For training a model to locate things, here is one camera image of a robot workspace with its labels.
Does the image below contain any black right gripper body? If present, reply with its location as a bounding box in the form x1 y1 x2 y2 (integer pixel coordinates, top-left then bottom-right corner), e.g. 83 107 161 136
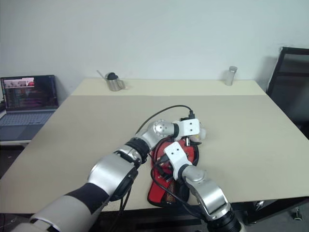
157 155 175 182

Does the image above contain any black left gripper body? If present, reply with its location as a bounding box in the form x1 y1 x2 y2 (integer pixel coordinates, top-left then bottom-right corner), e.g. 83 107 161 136
184 135 201 146

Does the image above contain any black and red paddle case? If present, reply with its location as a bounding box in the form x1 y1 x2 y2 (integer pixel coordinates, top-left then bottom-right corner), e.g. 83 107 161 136
146 138 201 209

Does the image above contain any steel shaker cup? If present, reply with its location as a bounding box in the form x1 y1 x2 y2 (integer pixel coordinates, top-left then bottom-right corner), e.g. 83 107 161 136
225 65 239 86

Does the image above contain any steel pitcher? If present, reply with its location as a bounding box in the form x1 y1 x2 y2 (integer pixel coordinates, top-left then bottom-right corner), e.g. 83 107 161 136
105 73 126 92

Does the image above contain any black office chair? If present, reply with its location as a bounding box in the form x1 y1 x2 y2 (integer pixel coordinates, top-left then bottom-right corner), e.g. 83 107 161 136
266 46 309 141

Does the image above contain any grey laptop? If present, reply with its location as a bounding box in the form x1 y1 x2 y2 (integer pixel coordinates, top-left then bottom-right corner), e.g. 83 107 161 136
0 74 59 142

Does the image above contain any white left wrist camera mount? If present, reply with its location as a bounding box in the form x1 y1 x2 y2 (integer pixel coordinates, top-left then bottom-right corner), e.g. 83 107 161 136
177 118 201 141

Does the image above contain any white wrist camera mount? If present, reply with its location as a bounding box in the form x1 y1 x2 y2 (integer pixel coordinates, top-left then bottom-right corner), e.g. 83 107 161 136
164 142 192 180
177 118 201 141

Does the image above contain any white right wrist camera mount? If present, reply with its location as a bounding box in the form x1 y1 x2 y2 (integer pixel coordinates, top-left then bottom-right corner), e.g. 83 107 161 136
164 142 192 180

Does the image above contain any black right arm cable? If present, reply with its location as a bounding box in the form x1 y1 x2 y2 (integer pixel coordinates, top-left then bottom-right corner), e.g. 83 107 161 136
150 156 210 221

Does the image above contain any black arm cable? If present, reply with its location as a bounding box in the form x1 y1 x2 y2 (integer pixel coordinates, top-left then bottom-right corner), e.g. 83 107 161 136
150 156 210 221
117 104 196 216

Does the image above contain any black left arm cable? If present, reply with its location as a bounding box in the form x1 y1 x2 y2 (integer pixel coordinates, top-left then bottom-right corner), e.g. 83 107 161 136
117 104 196 216

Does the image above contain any black table frame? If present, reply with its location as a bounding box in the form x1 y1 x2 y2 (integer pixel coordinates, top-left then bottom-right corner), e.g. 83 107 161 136
100 198 309 227

